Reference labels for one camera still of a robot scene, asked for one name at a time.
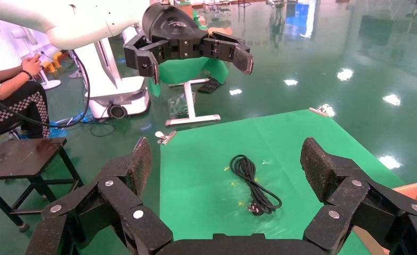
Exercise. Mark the green table cloth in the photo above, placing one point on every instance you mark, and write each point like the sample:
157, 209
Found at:
201, 169

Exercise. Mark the seated person with glasses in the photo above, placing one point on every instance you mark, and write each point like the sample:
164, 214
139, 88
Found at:
4, 88

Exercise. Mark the flat black floor device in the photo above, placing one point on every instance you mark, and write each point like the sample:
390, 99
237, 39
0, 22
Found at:
210, 86

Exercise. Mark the white T-shaped table foot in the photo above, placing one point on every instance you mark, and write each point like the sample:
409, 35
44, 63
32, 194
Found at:
189, 102

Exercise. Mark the clear plastic bag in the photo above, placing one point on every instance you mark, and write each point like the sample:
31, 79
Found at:
176, 105

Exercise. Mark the dark brown wooden stool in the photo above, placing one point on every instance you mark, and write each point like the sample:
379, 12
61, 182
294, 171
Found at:
21, 158

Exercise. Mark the silver binder clip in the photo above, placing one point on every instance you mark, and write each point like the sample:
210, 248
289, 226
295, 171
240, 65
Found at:
166, 138
319, 112

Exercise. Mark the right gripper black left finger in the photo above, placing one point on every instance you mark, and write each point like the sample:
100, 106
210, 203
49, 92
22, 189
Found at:
117, 197

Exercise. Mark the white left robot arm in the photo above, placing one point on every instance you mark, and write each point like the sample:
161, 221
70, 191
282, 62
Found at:
71, 21

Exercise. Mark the white standing fan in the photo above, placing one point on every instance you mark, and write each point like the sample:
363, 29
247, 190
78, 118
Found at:
50, 84

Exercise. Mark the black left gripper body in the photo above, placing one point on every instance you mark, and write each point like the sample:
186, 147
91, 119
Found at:
173, 24

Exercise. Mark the table draped in green cloth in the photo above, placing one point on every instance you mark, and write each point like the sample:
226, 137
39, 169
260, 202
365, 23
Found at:
180, 72

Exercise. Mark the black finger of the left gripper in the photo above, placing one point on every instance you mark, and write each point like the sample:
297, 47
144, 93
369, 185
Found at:
229, 49
141, 56

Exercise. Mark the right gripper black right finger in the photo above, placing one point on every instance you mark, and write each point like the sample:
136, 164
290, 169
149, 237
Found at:
353, 197

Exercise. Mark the yellow plastic object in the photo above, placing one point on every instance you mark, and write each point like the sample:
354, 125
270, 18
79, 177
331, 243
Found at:
57, 58

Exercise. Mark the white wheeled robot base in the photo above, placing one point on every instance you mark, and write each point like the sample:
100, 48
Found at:
102, 70

